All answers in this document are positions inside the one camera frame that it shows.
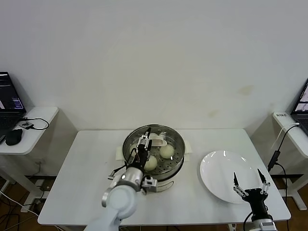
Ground white side table with mouse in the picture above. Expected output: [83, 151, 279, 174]
[0, 106, 60, 207]

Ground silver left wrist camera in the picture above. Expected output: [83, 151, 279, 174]
[141, 177, 158, 193]

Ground white cable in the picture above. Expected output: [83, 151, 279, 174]
[270, 122, 301, 150]

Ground black hub cable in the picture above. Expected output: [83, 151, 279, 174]
[21, 116, 50, 130]

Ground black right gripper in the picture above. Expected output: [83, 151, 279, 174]
[232, 168, 271, 217]

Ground black computer mouse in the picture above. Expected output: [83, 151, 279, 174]
[5, 128, 24, 146]

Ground black laptop with dark screen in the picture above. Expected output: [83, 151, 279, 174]
[0, 71, 27, 137]

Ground black laptop with pink screen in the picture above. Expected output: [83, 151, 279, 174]
[290, 78, 308, 134]

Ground stainless steel steamer basket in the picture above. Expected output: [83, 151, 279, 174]
[116, 124, 193, 180]

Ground white round plate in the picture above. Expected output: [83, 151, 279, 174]
[199, 150, 261, 205]

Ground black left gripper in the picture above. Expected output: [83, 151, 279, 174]
[131, 127, 154, 169]

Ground black cable with adapter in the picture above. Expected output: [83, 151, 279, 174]
[267, 124, 301, 199]

